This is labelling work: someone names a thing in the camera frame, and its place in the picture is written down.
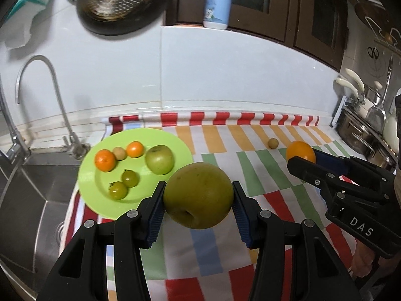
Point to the large steel pot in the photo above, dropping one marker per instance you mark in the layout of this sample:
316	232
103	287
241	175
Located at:
355	131

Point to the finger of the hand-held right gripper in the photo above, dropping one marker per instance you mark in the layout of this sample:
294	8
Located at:
307	171
329	160

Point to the black scissors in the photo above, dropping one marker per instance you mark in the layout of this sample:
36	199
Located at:
372	52

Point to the slim chrome gooseneck faucet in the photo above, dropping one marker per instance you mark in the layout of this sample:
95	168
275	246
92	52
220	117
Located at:
59	100

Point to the white round container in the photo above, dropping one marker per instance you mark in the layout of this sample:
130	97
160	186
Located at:
391	127

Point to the person's right hand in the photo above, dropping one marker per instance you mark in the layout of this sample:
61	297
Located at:
365	260

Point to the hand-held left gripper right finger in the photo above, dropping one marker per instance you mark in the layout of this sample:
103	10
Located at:
241	219

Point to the tall chrome spring faucet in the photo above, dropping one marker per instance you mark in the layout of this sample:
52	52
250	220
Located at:
14	141

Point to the steel ladle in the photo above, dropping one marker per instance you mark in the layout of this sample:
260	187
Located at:
377	113

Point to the black frying pan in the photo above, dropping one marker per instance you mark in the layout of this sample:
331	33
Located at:
125	28

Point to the green apple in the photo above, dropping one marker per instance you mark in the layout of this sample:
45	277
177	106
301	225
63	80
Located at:
159	160

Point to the small green tomato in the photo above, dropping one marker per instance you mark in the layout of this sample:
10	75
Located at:
117	190
130	178

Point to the colourful striped cloth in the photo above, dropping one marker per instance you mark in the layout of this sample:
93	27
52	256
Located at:
272	169

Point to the white blue pump bottle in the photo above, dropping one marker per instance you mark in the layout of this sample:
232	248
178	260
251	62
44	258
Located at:
216	4

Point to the white paper towel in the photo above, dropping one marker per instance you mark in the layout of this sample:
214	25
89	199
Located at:
22	28

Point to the white plastic rack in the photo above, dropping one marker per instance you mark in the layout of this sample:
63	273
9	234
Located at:
340	109

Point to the small tan longan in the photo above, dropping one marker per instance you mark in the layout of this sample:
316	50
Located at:
119	153
273	143

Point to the green plate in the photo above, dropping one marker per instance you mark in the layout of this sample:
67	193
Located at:
94	188

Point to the stainless steel sink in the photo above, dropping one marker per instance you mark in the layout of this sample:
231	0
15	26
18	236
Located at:
28	200

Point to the dark wooden window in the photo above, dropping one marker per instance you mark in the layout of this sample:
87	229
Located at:
302	15
278	6

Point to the small orange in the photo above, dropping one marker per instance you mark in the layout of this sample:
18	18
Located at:
135	149

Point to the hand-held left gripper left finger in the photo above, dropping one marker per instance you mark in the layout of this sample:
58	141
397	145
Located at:
156	216

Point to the yellow-green pear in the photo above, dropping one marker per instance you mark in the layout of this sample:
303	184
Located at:
197	194

